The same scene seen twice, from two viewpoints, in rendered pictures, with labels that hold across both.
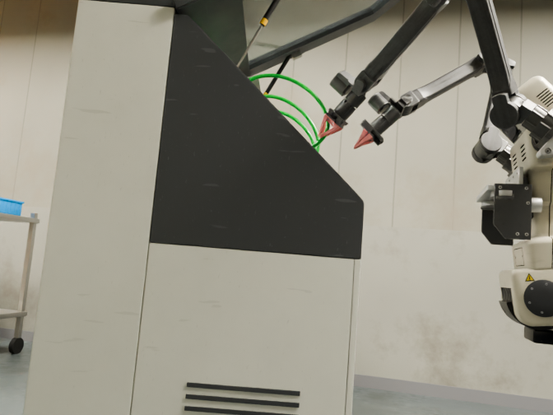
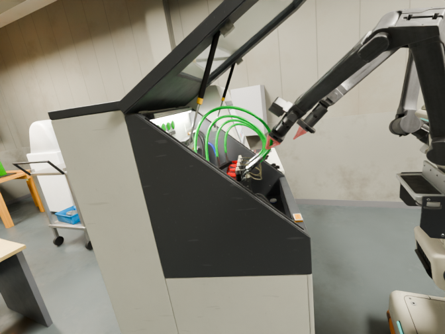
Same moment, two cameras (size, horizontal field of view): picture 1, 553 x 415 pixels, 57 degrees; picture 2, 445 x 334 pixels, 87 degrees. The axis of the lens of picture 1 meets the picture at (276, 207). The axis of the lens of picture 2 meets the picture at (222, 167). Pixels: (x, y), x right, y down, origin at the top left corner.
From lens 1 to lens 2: 0.95 m
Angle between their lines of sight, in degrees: 24
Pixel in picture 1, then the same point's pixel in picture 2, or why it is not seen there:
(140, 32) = (104, 138)
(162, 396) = not seen: outside the picture
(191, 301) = (201, 307)
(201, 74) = (161, 162)
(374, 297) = (311, 160)
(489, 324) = (383, 166)
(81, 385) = not seen: outside the picture
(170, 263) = (181, 288)
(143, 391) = not seen: outside the picture
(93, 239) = (130, 279)
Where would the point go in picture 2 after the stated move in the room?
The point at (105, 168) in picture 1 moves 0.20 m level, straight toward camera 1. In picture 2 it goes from (120, 239) to (107, 272)
